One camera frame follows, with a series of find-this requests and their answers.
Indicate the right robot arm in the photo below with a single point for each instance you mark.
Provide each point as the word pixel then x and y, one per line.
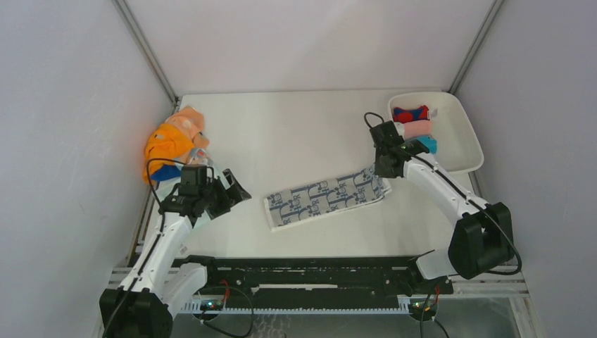
pixel 482 237

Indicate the pink rolled towel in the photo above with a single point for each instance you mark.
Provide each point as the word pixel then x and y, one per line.
pixel 417 129

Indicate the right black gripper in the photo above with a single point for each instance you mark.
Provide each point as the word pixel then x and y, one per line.
pixel 379 171

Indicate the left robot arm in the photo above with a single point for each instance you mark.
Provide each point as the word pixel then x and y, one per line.
pixel 146 302

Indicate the white plastic tray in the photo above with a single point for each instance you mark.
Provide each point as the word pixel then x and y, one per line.
pixel 459 150

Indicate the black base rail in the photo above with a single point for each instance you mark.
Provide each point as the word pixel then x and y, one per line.
pixel 317 284

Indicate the red blue rolled towel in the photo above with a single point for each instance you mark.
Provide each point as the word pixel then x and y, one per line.
pixel 402 115

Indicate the white blue patterned towel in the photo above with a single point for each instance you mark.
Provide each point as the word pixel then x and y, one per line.
pixel 315 201

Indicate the orange towel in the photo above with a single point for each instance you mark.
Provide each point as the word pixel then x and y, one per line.
pixel 178 140

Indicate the bright blue towel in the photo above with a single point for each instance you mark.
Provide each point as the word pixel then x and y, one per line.
pixel 429 142

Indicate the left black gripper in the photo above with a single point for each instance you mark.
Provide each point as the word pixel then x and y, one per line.
pixel 235 193

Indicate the dark blue towel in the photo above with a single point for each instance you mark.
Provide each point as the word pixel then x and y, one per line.
pixel 166 172

